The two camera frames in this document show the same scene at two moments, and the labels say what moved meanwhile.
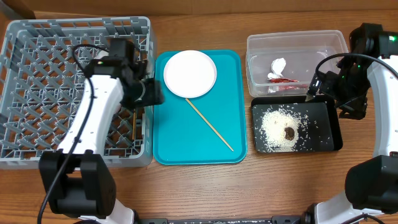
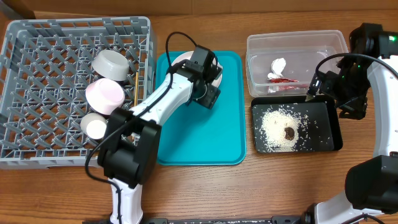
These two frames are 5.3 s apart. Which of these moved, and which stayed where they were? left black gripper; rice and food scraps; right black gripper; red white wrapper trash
Moved: left black gripper
Stayed: rice and food scraps; red white wrapper trash; right black gripper
